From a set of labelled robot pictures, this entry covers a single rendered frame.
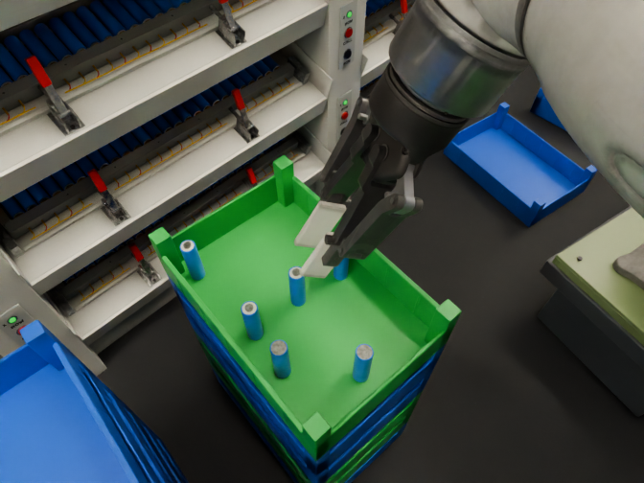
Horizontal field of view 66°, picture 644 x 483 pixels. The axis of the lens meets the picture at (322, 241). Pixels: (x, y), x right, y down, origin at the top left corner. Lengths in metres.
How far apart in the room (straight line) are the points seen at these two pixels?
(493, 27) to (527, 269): 0.91
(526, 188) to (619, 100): 1.13
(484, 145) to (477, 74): 1.08
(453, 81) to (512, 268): 0.87
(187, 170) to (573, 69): 0.72
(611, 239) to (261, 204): 0.64
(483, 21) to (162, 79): 0.51
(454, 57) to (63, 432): 0.51
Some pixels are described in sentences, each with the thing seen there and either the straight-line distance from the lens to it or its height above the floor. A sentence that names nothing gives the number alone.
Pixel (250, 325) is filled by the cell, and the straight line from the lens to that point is 0.56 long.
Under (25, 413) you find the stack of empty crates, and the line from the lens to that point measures 0.64.
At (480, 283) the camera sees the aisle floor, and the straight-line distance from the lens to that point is 1.15.
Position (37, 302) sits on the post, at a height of 0.28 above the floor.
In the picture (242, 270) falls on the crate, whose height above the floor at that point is 0.40.
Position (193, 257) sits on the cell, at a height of 0.45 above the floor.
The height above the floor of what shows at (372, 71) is 0.31.
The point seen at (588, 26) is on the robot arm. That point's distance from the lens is 0.25.
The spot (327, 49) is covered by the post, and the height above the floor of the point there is 0.42.
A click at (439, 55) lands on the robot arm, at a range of 0.35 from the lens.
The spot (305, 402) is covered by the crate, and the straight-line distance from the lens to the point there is 0.56.
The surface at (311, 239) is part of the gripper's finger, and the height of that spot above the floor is 0.50.
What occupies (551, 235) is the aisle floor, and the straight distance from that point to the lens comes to 1.28.
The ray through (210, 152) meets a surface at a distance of 0.90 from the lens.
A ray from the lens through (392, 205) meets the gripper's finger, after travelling 0.39.
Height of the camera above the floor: 0.94
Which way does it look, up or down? 55 degrees down
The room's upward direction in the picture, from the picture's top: straight up
